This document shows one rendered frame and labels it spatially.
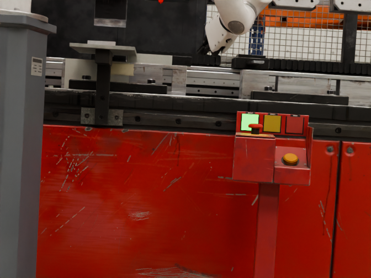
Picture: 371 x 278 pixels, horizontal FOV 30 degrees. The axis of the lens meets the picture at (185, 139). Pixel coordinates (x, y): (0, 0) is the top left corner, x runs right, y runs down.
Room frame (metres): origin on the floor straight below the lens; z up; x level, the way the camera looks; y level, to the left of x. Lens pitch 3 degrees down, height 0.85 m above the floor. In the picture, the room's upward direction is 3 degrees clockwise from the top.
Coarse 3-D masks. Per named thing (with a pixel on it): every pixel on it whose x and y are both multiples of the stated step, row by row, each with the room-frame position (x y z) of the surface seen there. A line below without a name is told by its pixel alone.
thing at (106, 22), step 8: (96, 0) 2.19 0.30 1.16; (104, 0) 2.19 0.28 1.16; (112, 0) 2.19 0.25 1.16; (120, 0) 2.19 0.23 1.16; (96, 8) 2.19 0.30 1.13; (104, 8) 2.19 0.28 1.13; (112, 8) 2.19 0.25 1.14; (120, 8) 2.19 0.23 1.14; (96, 16) 2.19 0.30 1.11; (104, 16) 2.19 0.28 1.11; (112, 16) 2.19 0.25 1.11; (120, 16) 2.19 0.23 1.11; (96, 24) 2.19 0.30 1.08; (104, 24) 2.20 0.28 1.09; (112, 24) 2.20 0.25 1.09; (120, 24) 2.20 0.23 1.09
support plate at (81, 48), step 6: (72, 48) 1.98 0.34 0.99; (78, 48) 1.97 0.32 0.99; (84, 48) 1.95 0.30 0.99; (90, 48) 1.94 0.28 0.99; (96, 48) 1.93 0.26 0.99; (102, 48) 1.92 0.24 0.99; (108, 48) 1.92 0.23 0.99; (114, 48) 1.92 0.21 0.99; (120, 48) 1.92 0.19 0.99; (126, 48) 1.92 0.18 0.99; (132, 48) 1.92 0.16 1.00; (114, 54) 2.14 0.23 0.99; (120, 54) 2.12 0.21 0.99; (126, 54) 2.11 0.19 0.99; (132, 54) 2.09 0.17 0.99
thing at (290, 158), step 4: (284, 156) 1.84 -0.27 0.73; (288, 156) 1.84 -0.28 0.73; (292, 156) 1.84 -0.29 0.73; (296, 156) 1.84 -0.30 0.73; (284, 160) 1.83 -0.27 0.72; (288, 160) 1.83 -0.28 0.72; (292, 160) 1.83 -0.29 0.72; (296, 160) 1.83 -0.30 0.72; (288, 164) 1.83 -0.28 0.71; (292, 164) 1.83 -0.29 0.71
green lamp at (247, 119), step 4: (244, 116) 1.93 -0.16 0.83; (248, 116) 1.93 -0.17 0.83; (252, 116) 1.93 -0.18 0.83; (256, 116) 1.93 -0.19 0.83; (244, 120) 1.93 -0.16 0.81; (248, 120) 1.93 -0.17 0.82; (252, 120) 1.93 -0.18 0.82; (256, 120) 1.93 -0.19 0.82; (244, 124) 1.93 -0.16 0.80; (248, 124) 1.93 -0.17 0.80; (244, 128) 1.93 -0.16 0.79; (248, 128) 1.93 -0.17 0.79
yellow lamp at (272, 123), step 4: (264, 116) 1.93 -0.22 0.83; (268, 116) 1.92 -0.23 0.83; (272, 116) 1.92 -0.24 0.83; (276, 116) 1.92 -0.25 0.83; (280, 116) 1.92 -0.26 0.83; (264, 120) 1.93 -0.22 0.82; (268, 120) 1.92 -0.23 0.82; (272, 120) 1.92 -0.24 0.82; (276, 120) 1.92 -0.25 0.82; (264, 124) 1.93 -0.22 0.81; (268, 124) 1.92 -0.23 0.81; (272, 124) 1.92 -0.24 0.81; (276, 124) 1.92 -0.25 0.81; (264, 128) 1.93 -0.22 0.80; (268, 128) 1.92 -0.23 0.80; (272, 128) 1.92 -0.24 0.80; (276, 128) 1.92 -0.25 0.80
